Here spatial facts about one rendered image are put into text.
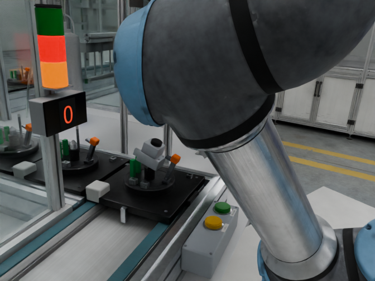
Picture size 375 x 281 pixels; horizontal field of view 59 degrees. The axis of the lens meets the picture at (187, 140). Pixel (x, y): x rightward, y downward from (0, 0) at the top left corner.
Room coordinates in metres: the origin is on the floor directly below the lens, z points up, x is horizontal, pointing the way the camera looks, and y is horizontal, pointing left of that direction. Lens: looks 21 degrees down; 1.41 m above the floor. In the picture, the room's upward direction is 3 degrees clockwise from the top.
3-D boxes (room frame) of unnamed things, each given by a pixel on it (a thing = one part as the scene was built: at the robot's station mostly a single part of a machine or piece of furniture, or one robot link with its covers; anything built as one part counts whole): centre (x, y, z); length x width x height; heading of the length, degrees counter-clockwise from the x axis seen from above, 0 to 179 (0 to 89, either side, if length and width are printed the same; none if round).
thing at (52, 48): (0.68, 0.28, 1.34); 0.05 x 0.05 x 0.05
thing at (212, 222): (0.65, -0.07, 0.96); 0.04 x 0.04 x 0.02
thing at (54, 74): (0.68, 0.28, 1.29); 0.05 x 0.05 x 0.05
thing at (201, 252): (0.65, -0.07, 0.93); 0.21 x 0.07 x 0.06; 158
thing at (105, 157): (0.91, 0.34, 1.01); 0.24 x 0.24 x 0.13; 68
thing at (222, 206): (0.72, -0.10, 0.96); 0.04 x 0.04 x 0.02
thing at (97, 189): (0.76, 0.23, 0.97); 0.05 x 0.05 x 0.04; 68
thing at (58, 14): (0.68, 0.28, 1.39); 0.05 x 0.05 x 0.05
